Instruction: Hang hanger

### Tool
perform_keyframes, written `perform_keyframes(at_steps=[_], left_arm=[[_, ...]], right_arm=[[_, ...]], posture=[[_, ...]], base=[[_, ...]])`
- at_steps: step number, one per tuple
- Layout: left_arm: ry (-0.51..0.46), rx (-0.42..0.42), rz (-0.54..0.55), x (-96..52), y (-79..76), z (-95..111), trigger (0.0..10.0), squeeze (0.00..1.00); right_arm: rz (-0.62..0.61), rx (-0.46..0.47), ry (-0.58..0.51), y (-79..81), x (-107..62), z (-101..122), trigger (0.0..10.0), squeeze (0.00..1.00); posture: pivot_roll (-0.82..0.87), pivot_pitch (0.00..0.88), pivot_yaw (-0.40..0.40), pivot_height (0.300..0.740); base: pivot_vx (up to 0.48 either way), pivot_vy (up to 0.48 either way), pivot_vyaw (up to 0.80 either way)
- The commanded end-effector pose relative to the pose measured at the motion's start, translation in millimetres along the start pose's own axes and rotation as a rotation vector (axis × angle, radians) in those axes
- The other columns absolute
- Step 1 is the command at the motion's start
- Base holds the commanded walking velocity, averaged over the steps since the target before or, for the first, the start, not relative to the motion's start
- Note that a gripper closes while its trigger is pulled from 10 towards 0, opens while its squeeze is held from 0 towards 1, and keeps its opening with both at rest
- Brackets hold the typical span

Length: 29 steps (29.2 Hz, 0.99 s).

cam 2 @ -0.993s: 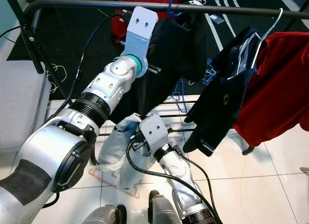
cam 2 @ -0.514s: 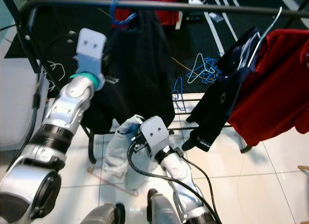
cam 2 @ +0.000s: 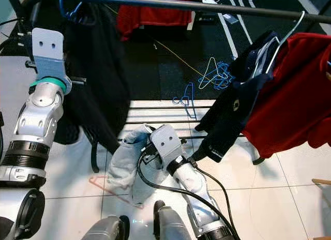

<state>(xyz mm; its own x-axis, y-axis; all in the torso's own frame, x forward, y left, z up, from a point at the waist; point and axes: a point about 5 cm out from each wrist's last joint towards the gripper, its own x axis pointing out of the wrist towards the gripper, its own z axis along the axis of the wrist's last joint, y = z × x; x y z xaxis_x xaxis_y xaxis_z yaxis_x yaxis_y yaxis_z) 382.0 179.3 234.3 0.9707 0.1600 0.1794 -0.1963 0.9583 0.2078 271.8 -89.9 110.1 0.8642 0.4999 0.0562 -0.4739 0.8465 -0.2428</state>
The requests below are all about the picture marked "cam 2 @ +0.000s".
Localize black metal clothes rack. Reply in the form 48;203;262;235
13;0;331;173

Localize yellow cord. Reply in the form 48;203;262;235
145;36;207;78

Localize white wire hanger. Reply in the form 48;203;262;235
259;11;307;80
198;56;220;89

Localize navy polo with chest logo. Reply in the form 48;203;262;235
195;31;282;163

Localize grey robot leg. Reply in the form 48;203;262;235
83;214;130;240
154;200;192;240

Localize plain dark polo shirt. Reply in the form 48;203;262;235
57;2;132;155

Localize grey left robot leg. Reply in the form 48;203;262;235
83;214;130;240

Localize grey right robot leg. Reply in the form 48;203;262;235
154;200;192;240

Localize light blue jeans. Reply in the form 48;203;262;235
113;124;161;207

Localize red cloth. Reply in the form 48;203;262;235
116;0;194;41

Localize pink wire hanger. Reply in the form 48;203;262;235
89;175;135;207

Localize grey upholstered ottoman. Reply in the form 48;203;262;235
0;56;32;158

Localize red shirt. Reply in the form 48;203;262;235
240;32;331;159

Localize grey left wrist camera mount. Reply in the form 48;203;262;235
31;28;65;83

